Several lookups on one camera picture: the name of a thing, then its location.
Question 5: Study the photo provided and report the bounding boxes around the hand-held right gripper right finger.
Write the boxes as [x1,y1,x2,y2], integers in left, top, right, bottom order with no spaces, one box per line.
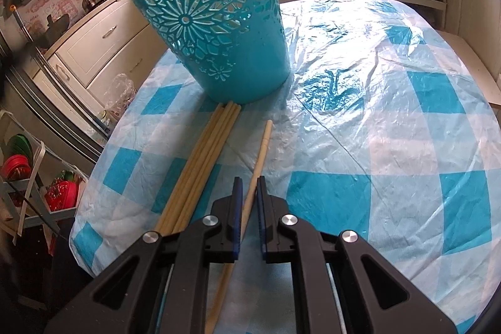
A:
[256,177,458,334]

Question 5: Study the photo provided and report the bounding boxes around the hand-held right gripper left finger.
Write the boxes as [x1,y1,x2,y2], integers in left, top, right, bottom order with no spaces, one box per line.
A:
[43,177,243,334]

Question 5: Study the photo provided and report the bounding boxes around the wooden chopstick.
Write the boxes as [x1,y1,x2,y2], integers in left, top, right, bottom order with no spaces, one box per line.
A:
[181,104,241,227]
[172,102,235,232]
[204,120,274,334]
[154,106,222,234]

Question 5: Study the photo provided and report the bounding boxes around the bundle of wooden chopsticks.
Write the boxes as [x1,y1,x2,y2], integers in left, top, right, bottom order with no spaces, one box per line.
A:
[162,104,229,234]

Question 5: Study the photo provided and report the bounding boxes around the teal plastic utensil holder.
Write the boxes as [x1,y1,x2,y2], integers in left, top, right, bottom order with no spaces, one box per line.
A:
[116,0,292,105]

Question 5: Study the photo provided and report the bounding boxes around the clear plastic bag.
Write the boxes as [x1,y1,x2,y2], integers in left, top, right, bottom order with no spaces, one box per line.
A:
[104,74,137,119]

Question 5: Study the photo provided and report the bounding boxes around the red basin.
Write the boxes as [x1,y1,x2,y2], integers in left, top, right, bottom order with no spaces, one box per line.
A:
[45,172,85,211]

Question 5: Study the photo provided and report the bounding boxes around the grey storage rack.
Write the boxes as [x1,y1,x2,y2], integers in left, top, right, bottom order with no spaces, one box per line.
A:
[0,111,85,241]

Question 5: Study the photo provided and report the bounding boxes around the grey refrigerator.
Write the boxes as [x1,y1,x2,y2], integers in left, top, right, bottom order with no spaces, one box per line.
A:
[0,40,104,166]

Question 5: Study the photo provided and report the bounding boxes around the white cabinet with drawer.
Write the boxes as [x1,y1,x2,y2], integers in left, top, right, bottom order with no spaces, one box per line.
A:
[33,0,173,123]

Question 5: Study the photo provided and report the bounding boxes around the red bowls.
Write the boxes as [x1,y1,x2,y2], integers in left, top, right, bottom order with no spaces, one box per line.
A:
[0,154,32,180]

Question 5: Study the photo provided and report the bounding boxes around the green plate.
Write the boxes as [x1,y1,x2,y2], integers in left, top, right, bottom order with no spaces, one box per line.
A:
[6,134,34,162]

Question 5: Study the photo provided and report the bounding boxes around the black wok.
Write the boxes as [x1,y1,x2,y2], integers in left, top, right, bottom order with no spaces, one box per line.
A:
[33,14,71,45]

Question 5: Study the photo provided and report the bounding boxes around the pink wall stickers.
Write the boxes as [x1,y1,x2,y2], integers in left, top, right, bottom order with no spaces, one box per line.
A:
[16,0,85,33]

